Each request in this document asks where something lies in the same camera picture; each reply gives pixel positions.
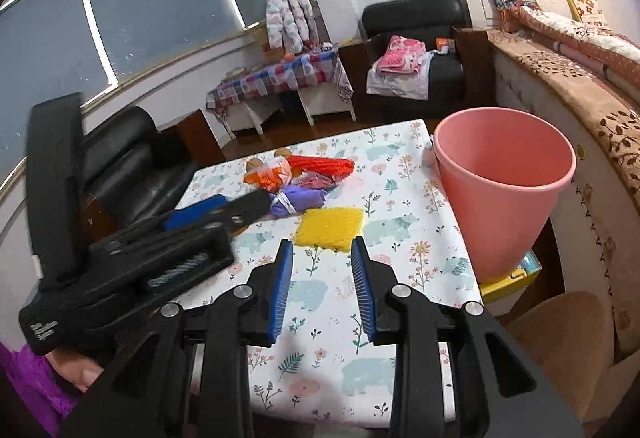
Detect colourful printed pillow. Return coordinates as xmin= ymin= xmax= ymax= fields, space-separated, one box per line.
xmin=485 ymin=0 xmax=543 ymax=32

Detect yellow foam net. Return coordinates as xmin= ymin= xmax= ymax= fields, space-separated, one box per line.
xmin=294 ymin=207 xmax=364 ymax=253

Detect red foam net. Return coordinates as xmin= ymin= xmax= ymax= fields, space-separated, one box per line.
xmin=286 ymin=155 xmax=356 ymax=181

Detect brown leaf-pattern bed cover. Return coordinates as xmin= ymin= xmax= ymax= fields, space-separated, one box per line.
xmin=487 ymin=29 xmax=640 ymax=354

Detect white cloth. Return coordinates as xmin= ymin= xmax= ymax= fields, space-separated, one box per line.
xmin=366 ymin=51 xmax=436 ymax=100

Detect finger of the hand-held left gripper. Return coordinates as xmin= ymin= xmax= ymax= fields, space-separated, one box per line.
xmin=107 ymin=195 xmax=231 ymax=244
xmin=200 ymin=191 xmax=272 ymax=239

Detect orange floral quilt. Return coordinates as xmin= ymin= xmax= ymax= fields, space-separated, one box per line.
xmin=515 ymin=8 xmax=640 ymax=84

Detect white bench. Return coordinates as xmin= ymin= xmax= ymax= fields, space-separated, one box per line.
xmin=295 ymin=81 xmax=357 ymax=126
xmin=220 ymin=91 xmax=281 ymax=139

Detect black leather sofa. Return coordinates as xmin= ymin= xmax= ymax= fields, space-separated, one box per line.
xmin=340 ymin=0 xmax=496 ymax=121

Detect brown stool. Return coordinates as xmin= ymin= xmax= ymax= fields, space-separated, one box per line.
xmin=505 ymin=291 xmax=616 ymax=438

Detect hanging padded jacket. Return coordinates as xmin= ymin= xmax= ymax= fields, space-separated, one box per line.
xmin=265 ymin=0 xmax=318 ymax=54

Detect plaid covered side table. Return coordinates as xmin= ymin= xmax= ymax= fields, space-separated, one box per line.
xmin=206 ymin=49 xmax=354 ymax=111

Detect curved window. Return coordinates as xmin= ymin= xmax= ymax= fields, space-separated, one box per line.
xmin=0 ymin=0 xmax=311 ymax=189

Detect pink plastic bin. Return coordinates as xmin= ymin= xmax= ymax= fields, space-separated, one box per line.
xmin=432 ymin=107 xmax=577 ymax=283

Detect yellow patterned pillow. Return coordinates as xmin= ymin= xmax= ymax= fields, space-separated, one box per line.
xmin=566 ymin=0 xmax=612 ymax=30

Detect purple cloth bundle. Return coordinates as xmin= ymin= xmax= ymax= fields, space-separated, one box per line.
xmin=267 ymin=185 xmax=327 ymax=220

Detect black leather armchair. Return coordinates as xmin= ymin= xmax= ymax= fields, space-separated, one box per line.
xmin=80 ymin=106 xmax=201 ymax=229

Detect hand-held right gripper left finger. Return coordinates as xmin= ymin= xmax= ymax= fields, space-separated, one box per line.
xmin=60 ymin=238 xmax=296 ymax=438

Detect pink folded clothes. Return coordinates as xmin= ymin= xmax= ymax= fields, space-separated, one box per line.
xmin=376 ymin=35 xmax=427 ymax=75

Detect pink wrapper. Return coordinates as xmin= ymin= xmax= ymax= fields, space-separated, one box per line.
xmin=299 ymin=172 xmax=341 ymax=191

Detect orange wrapper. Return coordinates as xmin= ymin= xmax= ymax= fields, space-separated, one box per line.
xmin=243 ymin=163 xmax=293 ymax=193

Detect person's left hand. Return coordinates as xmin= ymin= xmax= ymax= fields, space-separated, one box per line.
xmin=42 ymin=350 xmax=108 ymax=394

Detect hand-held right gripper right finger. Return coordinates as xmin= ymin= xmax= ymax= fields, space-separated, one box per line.
xmin=350 ymin=235 xmax=586 ymax=438

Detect yellow box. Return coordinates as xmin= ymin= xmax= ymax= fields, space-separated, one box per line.
xmin=479 ymin=251 xmax=543 ymax=304

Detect person's left forearm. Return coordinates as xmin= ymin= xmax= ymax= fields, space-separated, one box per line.
xmin=0 ymin=340 xmax=81 ymax=438

